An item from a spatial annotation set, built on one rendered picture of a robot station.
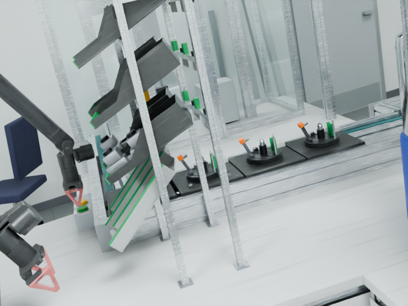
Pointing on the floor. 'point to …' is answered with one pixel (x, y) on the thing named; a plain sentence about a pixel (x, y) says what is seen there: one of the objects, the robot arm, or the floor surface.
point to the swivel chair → (22, 162)
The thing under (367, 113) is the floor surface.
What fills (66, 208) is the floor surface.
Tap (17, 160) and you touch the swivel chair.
